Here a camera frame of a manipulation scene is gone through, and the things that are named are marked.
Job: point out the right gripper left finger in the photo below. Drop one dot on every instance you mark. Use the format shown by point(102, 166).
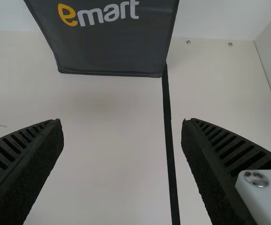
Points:
point(20, 168)

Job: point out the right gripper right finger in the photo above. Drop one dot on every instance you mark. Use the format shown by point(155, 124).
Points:
point(219, 168)

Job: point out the black strip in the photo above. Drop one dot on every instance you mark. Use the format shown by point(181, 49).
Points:
point(169, 140)

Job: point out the dark grey bag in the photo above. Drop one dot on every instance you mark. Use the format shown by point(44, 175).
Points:
point(114, 47)

